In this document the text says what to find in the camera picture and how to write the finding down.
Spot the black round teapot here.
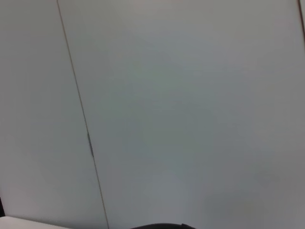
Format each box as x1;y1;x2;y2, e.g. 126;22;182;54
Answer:
130;223;196;229

